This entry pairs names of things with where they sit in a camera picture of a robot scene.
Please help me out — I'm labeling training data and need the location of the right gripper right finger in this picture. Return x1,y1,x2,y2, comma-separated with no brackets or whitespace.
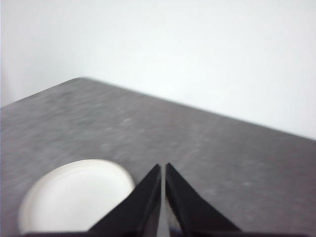
164,162,242,233

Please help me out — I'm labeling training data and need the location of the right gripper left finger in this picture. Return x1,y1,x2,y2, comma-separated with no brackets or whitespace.
88,163,162,234

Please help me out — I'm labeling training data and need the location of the white round plate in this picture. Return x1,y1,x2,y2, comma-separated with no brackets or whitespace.
18,158,136,235

